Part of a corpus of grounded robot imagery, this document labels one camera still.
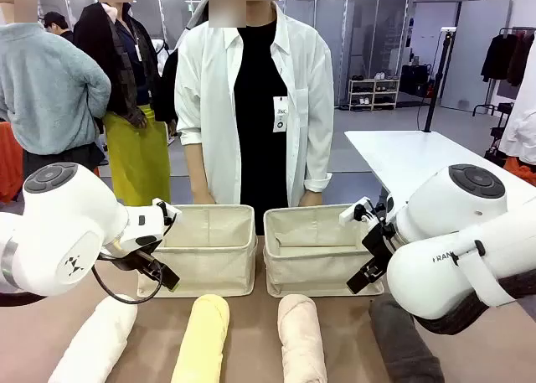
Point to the person's right forearm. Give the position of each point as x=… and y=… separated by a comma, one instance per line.
x=194, y=165

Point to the pink towel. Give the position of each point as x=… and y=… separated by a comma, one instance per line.
x=301, y=341

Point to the yellow towel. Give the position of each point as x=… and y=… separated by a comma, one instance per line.
x=203, y=341

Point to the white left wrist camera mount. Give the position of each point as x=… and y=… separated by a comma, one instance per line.
x=164, y=209

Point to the person in yellow skirt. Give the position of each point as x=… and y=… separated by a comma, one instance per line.
x=134, y=156

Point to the person in white shirt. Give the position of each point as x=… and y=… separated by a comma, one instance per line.
x=209, y=106

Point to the orange cloth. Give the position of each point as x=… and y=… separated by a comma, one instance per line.
x=9, y=165

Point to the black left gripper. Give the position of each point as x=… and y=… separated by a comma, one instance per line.
x=148, y=262

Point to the figure in white and orange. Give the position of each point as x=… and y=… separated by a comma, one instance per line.
x=521, y=131

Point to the black trolley cart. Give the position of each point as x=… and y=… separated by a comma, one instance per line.
x=502, y=119

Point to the white towel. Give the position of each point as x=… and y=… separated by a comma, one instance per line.
x=96, y=341

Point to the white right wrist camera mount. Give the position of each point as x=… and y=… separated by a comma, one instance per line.
x=347, y=214

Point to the person's right hand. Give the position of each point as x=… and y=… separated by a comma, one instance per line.
x=203, y=196

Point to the clothes rack with dark garments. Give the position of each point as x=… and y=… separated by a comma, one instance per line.
x=500, y=56

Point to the black-haired person with mask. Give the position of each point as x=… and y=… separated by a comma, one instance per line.
x=58, y=22

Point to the white name tag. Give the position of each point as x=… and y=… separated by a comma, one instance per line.
x=280, y=115

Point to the person's left hand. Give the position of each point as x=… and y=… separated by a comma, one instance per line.
x=312, y=198

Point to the wooden shoe rack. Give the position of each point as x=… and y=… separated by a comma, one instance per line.
x=372, y=94

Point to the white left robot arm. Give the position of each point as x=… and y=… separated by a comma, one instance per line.
x=63, y=232

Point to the black storage boxes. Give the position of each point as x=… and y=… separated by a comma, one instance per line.
x=414, y=79

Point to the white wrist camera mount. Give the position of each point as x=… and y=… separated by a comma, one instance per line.
x=164, y=209
x=347, y=214

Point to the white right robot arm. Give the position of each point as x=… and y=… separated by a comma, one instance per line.
x=444, y=249

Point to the white table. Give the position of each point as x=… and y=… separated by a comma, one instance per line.
x=410, y=156

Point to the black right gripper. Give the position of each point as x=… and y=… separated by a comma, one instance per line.
x=379, y=242

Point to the black camera stand pole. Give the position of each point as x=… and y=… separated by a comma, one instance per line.
x=437, y=81

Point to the dark grey towel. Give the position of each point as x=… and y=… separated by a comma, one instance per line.
x=402, y=349

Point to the cream fabric basket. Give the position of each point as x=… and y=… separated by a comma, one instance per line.
x=310, y=270
x=209, y=265

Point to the person in grey hood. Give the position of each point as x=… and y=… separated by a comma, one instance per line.
x=197, y=14

